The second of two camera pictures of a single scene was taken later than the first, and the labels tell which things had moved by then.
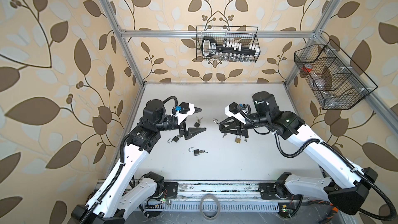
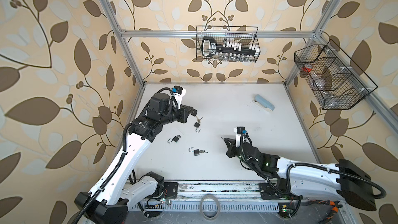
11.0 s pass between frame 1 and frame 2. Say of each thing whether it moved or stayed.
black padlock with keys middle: moved
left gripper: moved
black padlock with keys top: stayed
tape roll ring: stayed
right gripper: moved
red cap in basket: stayed
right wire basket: stayed
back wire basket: stayed
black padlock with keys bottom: stayed
